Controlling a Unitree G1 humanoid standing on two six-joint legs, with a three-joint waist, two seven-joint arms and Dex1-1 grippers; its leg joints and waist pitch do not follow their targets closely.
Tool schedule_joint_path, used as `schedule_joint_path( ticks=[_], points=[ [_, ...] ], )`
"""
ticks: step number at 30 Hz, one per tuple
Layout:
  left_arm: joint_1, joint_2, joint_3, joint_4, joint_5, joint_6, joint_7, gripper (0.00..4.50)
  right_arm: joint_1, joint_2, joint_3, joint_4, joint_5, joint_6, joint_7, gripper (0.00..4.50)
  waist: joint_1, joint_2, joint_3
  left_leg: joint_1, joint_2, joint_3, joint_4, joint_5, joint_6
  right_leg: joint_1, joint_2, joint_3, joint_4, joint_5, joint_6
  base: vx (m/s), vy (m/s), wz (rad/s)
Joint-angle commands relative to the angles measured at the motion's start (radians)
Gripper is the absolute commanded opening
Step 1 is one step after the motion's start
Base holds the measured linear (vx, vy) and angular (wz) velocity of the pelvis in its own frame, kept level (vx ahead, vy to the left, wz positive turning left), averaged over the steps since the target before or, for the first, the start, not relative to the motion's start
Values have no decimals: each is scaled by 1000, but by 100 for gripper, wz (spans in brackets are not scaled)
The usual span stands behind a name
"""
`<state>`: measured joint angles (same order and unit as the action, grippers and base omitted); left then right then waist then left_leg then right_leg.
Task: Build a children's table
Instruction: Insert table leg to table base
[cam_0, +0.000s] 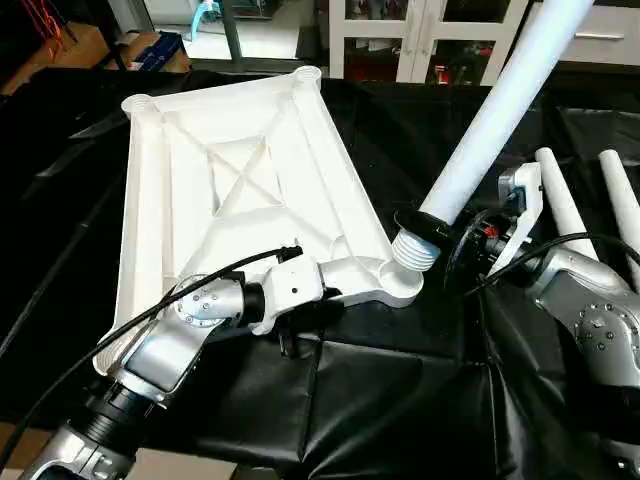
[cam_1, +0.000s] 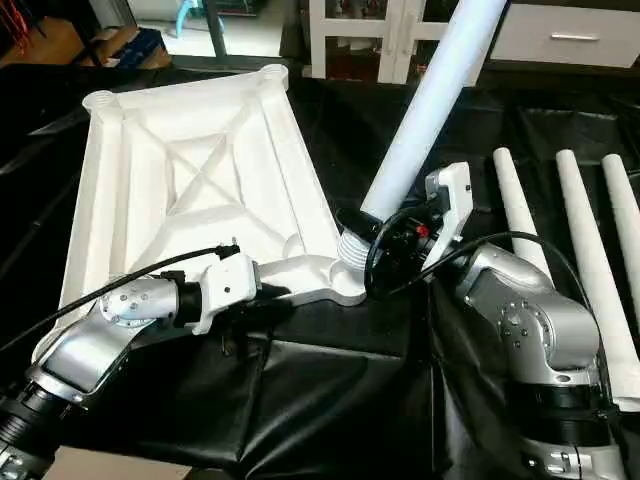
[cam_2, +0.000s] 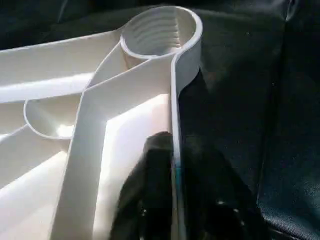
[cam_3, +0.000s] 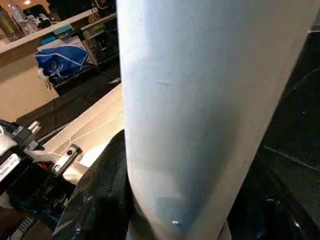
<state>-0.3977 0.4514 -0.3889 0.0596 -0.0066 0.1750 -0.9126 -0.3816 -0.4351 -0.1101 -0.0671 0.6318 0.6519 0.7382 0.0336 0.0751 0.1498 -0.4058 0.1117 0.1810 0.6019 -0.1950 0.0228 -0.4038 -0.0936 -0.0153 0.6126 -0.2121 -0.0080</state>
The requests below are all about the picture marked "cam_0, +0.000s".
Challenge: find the white drawer unit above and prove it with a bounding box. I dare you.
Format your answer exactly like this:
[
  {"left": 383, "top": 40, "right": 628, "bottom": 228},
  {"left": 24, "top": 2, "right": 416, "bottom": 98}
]
[{"left": 548, "top": 0, "right": 640, "bottom": 67}]

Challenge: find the white glass door cabinet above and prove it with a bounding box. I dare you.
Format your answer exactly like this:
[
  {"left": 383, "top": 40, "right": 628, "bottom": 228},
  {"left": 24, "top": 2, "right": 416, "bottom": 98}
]
[{"left": 328, "top": 0, "right": 532, "bottom": 87}]

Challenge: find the brown cardboard sheet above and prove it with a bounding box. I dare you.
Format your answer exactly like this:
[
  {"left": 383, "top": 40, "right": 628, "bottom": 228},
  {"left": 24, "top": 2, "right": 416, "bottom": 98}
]
[{"left": 0, "top": 422, "right": 57, "bottom": 479}]

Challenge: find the white plastic table top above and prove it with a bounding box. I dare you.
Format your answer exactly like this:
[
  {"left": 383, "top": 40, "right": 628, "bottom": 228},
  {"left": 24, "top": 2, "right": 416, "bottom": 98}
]
[{"left": 92, "top": 65, "right": 427, "bottom": 377}]

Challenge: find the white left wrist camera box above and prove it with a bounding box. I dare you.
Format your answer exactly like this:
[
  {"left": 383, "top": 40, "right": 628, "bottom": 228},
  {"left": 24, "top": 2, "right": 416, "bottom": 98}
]
[{"left": 248, "top": 258, "right": 330, "bottom": 337}]

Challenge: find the black mat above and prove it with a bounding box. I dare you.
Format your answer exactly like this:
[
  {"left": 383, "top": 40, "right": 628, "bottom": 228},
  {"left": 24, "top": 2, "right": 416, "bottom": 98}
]
[{"left": 0, "top": 67, "right": 640, "bottom": 480}]

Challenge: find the white plastic table leg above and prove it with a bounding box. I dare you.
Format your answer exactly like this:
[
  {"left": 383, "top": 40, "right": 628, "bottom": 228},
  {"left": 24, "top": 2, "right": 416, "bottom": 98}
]
[
  {"left": 597, "top": 148, "right": 640, "bottom": 282},
  {"left": 533, "top": 147, "right": 602, "bottom": 262},
  {"left": 389, "top": 0, "right": 597, "bottom": 274}
]

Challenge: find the blue printed package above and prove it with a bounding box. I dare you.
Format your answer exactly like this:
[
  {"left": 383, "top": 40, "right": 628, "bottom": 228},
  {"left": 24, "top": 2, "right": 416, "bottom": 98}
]
[{"left": 126, "top": 31, "right": 192, "bottom": 72}]

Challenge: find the light brown wooden shelf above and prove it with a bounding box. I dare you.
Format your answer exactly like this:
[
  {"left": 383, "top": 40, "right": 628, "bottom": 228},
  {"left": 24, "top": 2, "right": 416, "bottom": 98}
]
[{"left": 1, "top": 23, "right": 120, "bottom": 95}]

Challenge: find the red orange cable bundle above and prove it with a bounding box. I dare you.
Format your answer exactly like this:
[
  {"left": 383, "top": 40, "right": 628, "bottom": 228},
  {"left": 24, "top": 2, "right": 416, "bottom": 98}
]
[{"left": 33, "top": 0, "right": 65, "bottom": 60}]

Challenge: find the grey metal pole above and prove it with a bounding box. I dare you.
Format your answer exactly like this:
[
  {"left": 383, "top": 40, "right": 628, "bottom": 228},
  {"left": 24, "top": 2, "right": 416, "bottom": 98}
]
[{"left": 221, "top": 0, "right": 245, "bottom": 62}]

